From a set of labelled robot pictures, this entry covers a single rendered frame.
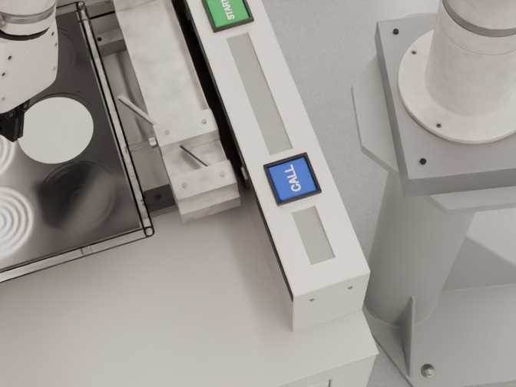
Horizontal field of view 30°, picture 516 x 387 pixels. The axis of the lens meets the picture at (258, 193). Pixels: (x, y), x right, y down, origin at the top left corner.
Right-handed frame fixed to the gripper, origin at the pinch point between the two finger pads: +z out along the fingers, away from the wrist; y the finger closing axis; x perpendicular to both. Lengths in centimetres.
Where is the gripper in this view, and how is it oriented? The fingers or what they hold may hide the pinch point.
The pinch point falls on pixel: (9, 121)
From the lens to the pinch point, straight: 119.5
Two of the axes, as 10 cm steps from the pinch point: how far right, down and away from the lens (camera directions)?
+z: -2.2, 6.9, 6.9
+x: -8.1, -5.2, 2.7
